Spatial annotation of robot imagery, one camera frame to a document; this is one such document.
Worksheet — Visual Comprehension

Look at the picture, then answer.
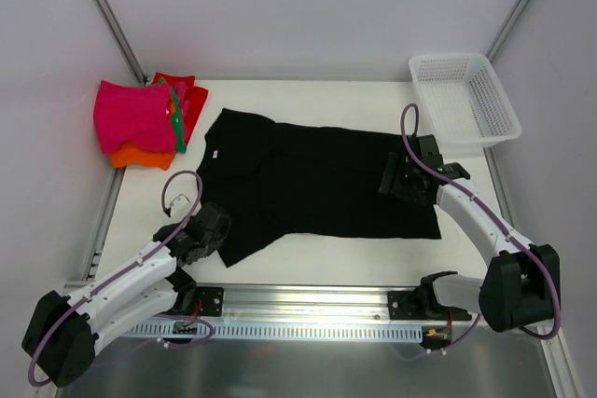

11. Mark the black t shirt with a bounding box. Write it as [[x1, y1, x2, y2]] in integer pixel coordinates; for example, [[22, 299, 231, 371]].
[[197, 109, 441, 267]]

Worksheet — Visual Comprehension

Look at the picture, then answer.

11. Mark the white plastic basket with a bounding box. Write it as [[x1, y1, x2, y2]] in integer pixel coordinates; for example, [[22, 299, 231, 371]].
[[409, 52, 521, 147]]

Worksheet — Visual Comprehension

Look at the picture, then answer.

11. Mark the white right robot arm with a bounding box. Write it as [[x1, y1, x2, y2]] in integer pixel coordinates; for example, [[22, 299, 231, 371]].
[[380, 135, 562, 334]]

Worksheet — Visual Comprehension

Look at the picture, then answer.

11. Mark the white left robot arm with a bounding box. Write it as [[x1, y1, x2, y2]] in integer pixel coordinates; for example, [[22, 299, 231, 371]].
[[21, 203, 231, 387]]

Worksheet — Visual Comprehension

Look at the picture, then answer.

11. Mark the orange folded t shirt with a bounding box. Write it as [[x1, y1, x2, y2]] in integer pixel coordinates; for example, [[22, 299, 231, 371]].
[[109, 98, 177, 172]]

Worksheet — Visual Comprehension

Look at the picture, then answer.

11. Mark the red folded t shirt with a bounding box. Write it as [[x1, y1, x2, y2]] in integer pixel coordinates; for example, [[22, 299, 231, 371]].
[[152, 72, 208, 144]]

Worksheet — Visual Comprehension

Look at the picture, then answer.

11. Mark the magenta folded t shirt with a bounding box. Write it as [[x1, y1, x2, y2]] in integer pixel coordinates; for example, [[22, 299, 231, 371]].
[[93, 80, 176, 154]]

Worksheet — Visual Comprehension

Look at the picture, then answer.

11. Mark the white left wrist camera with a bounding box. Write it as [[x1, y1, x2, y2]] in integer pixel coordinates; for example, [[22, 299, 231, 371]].
[[164, 194, 191, 218]]

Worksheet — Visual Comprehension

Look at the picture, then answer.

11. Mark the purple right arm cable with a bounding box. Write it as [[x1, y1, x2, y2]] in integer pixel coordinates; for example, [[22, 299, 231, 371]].
[[396, 103, 561, 362]]

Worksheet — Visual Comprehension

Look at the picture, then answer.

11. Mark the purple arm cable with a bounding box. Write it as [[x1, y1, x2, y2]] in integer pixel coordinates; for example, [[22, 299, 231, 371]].
[[396, 103, 561, 362], [26, 169, 215, 388]]

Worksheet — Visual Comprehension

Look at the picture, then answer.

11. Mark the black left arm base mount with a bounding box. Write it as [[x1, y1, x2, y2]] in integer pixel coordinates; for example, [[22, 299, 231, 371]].
[[166, 269, 225, 317]]

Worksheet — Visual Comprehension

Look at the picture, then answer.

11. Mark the aluminium front rail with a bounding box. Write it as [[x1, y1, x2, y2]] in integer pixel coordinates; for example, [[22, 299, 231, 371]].
[[195, 283, 393, 324]]

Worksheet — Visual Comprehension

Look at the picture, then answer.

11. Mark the white slotted cable duct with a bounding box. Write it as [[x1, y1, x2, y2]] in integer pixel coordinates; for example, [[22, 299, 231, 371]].
[[125, 319, 423, 344]]

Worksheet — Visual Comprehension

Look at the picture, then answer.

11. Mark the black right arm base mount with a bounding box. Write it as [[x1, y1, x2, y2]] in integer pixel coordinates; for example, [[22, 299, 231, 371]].
[[387, 271, 472, 322]]

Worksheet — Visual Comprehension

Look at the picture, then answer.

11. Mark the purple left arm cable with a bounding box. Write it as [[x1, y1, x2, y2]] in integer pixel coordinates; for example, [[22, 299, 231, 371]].
[[26, 169, 215, 388]]

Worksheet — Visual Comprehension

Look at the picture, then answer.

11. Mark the right aluminium corner post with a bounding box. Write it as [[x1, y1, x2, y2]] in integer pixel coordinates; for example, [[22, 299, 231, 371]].
[[485, 0, 533, 63]]

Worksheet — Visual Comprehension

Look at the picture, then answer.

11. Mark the aluminium corner post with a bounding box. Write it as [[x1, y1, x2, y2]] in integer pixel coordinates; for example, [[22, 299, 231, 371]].
[[92, 0, 148, 86], [485, 0, 533, 63]]

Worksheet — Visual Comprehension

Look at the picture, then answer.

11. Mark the left aluminium corner post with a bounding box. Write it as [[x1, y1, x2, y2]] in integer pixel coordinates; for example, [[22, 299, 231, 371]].
[[92, 0, 148, 86]]

